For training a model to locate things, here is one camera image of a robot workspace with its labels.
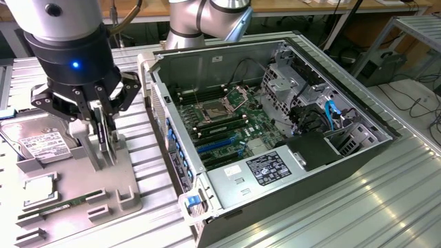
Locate metal disk bay cage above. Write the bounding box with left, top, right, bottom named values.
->
left=259, top=63, right=301, bottom=122

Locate wooden desk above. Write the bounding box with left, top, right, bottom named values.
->
left=250, top=0, right=441, bottom=17

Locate CPU chip with silver lid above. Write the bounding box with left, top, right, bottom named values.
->
left=22, top=177, right=58, bottom=206

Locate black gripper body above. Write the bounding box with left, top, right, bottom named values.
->
left=22, top=24, right=124, bottom=88

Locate black plastic air shroud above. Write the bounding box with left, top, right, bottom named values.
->
left=286, top=131, right=345, bottom=173

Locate hard disk with white label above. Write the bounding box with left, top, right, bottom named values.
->
left=0, top=118, right=74, bottom=164

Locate grey parts rack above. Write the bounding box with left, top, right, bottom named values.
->
left=0, top=113, right=144, bottom=248

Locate metal socket cover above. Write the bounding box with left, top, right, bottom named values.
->
left=222, top=86, right=251, bottom=107

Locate aluminium frame table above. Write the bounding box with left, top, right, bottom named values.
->
left=377, top=13, right=441, bottom=87

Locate CPU socket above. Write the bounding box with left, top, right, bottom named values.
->
left=201, top=102, right=230, bottom=122

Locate black looped wire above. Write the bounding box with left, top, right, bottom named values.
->
left=232, top=58, right=269, bottom=86

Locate green motherboard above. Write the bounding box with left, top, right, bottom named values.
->
left=173, top=84, right=289, bottom=170

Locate blue SATA wire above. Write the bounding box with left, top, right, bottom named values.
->
left=323, top=100, right=341, bottom=131

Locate green RAM stick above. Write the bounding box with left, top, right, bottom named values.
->
left=16, top=194, right=105, bottom=218

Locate yellowish arm cable hose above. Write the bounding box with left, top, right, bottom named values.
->
left=109, top=0, right=144, bottom=35

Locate open black PC case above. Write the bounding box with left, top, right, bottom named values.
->
left=136, top=35, right=402, bottom=248

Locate black box on floor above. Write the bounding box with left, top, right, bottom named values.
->
left=357, top=51, right=407, bottom=88

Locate installed RAM stick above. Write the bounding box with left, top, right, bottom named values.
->
left=196, top=119, right=249, bottom=136

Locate grey power supply with label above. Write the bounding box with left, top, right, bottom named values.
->
left=205, top=144, right=307, bottom=210

